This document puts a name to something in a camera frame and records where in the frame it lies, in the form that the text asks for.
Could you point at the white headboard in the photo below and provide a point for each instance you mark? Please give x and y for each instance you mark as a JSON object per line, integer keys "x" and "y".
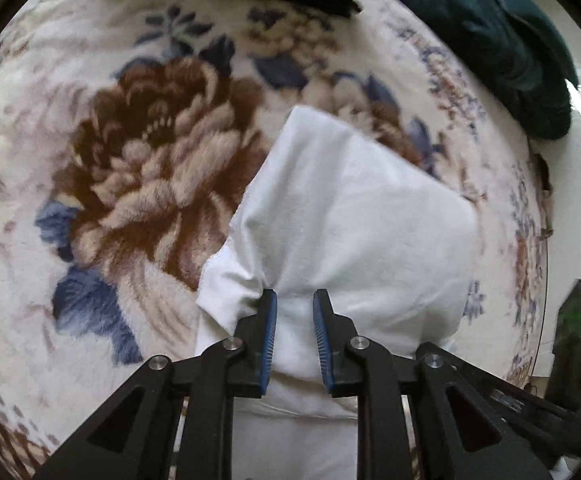
{"x": 575, "y": 200}

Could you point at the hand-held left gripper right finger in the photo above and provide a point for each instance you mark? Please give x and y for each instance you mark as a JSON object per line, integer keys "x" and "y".
{"x": 322, "y": 340}

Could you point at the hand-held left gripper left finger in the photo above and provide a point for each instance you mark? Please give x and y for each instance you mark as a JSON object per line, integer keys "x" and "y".
{"x": 269, "y": 340}

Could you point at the dark teal quilt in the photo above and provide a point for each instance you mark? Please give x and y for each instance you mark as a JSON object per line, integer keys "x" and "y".
{"x": 495, "y": 35}

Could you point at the floral plush blanket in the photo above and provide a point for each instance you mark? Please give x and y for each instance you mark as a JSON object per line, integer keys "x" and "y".
{"x": 145, "y": 160}

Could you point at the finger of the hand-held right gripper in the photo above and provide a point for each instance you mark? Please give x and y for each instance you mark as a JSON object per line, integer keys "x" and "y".
{"x": 545, "y": 420}

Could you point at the white t-shirt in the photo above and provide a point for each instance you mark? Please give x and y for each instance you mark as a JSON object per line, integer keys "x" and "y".
{"x": 360, "y": 220}

